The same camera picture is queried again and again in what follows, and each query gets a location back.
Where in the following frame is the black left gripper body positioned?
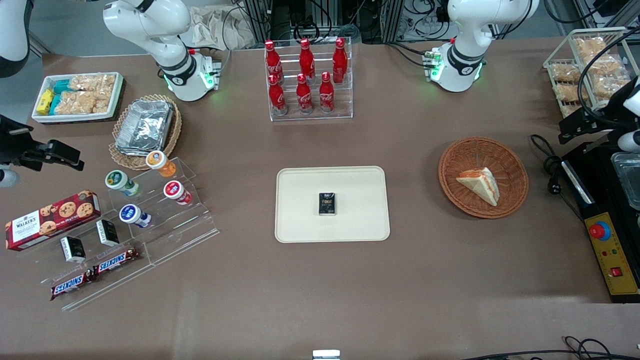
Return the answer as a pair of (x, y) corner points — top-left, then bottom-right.
(605, 75), (640, 132)

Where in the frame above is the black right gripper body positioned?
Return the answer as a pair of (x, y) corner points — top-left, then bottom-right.
(0, 115), (39, 166)

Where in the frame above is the triangle sandwich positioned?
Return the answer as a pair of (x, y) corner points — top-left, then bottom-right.
(455, 167), (501, 207)

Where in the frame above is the aluminium foil tray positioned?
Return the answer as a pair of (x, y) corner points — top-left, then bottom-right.
(114, 99), (175, 155)

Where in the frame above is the light tan wicker basket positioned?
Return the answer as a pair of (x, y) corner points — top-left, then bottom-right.
(108, 93), (183, 171)

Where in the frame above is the brown round wicker basket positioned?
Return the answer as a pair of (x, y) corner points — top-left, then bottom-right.
(438, 137), (530, 220)

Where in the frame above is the beige plastic serving tray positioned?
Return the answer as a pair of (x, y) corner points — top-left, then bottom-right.
(274, 165), (391, 244)

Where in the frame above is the bagged fried snack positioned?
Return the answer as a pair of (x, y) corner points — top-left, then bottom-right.
(590, 73), (632, 99)
(573, 37), (609, 59)
(549, 62), (584, 84)
(582, 54), (624, 77)
(554, 82), (589, 104)

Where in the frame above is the yellow snack packet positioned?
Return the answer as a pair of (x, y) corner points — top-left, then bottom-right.
(35, 88), (55, 116)

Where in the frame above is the clear bag of crackers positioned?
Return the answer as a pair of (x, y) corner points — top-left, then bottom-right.
(68, 73), (117, 94)
(54, 90), (114, 115)

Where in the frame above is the green lid gum bottle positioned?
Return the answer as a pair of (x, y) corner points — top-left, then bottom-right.
(104, 169), (140, 197)

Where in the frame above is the red Walkers cookie box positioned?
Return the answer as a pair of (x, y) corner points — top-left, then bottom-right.
(4, 189), (102, 252)

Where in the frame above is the clear plastic container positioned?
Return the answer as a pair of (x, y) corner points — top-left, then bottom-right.
(610, 152), (640, 211)

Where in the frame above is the white rectangular snack bin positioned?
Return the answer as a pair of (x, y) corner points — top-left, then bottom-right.
(30, 72), (126, 125)

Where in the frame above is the small black white box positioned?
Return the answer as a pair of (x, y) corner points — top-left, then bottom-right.
(95, 219), (121, 247)
(59, 235), (87, 264)

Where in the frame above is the blue lid gum bottle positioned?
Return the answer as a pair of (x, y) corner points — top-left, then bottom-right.
(118, 203), (152, 229)

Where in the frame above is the orange lid gum bottle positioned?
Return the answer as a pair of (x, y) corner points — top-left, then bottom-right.
(145, 150), (177, 179)

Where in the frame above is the red lid gum bottle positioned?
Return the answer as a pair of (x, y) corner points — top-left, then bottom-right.
(163, 180), (193, 206)

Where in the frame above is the Snickers chocolate bar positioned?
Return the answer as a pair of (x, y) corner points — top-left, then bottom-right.
(49, 269), (99, 301)
(92, 247), (141, 276)

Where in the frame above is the black machine yellow control panel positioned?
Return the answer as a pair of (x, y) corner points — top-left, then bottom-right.
(560, 142), (640, 304)

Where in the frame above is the clear acrylic step stand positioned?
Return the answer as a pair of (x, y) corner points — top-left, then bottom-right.
(29, 156), (220, 312)

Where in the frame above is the red cola bottle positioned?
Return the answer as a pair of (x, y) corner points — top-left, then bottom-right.
(332, 37), (349, 84)
(298, 38), (317, 82)
(267, 74), (289, 116)
(295, 73), (315, 115)
(264, 40), (284, 85)
(318, 71), (336, 114)

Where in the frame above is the clear acrylic bottle rack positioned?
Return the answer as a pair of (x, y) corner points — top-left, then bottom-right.
(263, 37), (354, 123)

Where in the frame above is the small black snack packet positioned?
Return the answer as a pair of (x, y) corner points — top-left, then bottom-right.
(318, 192), (337, 217)

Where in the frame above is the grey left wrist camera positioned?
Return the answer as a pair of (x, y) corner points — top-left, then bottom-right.
(617, 130), (640, 154)

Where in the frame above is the black power cable with plug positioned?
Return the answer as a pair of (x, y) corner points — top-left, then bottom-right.
(529, 133), (586, 221)

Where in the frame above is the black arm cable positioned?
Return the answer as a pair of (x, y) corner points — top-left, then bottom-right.
(577, 37), (640, 124)

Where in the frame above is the white wire basket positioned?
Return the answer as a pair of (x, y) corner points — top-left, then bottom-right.
(542, 27), (640, 119)

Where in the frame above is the black cables bundle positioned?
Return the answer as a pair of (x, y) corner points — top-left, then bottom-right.
(459, 335), (640, 360)

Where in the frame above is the black equipment rack with cables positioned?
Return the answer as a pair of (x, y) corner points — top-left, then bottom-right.
(243, 0), (451, 44)

